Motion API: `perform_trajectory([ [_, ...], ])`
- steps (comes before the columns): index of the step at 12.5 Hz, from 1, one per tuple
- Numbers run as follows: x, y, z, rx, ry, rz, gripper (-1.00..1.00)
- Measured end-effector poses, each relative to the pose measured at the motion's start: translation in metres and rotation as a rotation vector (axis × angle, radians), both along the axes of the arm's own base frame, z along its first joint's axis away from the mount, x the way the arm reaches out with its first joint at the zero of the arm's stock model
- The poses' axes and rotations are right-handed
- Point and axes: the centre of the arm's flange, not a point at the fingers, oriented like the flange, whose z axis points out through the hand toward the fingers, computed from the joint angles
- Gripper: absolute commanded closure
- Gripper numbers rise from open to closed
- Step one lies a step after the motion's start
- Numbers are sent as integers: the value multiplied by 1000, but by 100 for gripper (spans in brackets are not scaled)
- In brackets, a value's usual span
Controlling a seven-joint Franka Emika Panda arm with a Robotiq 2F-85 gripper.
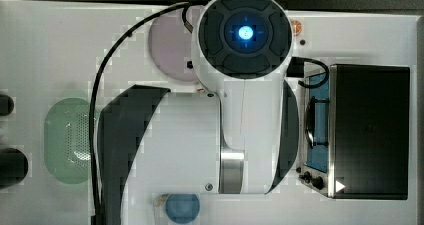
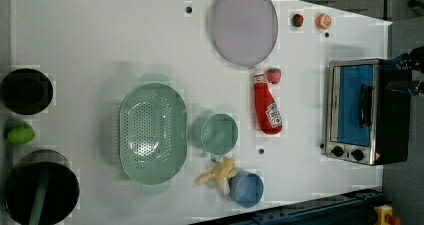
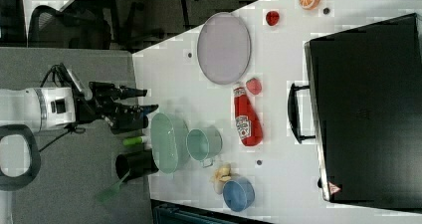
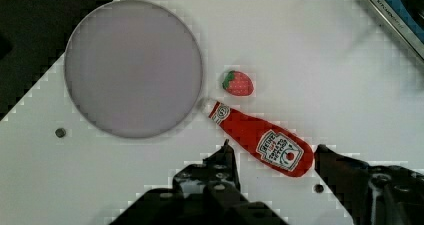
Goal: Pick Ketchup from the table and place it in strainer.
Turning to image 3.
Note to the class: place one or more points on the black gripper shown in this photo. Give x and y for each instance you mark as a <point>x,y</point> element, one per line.
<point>101,104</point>

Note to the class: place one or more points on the red ketchup bottle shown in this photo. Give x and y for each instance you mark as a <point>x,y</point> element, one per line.
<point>246,120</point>

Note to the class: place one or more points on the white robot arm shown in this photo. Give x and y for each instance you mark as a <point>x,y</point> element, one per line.
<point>27,112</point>

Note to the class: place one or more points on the green perforated strainer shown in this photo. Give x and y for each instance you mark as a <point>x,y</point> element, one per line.
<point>168,137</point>

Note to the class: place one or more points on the black cylinder container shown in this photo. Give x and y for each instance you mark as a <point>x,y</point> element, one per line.
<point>129,124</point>

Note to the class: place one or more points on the black utensil holder cup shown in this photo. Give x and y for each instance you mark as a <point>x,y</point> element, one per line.
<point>135,164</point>

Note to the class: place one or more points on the green metal cup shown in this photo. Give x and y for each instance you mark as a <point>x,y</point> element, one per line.
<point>204,144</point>

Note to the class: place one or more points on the green spatula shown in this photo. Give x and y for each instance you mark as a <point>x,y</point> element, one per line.
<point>111,191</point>

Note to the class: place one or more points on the black office chair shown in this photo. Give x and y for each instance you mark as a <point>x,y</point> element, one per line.
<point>50,28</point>

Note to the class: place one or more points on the grey round plate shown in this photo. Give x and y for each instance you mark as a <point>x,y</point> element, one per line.
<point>223,48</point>

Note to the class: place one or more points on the peeled toy banana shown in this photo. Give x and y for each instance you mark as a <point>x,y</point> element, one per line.
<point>221,175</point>

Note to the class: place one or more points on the toy strawberry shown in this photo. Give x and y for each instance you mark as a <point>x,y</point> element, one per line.
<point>254,86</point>

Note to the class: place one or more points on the blue bowl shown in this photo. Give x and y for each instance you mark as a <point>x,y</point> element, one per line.
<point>238,194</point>

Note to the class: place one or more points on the red toy apple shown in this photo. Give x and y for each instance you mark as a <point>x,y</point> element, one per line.
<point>272,18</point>

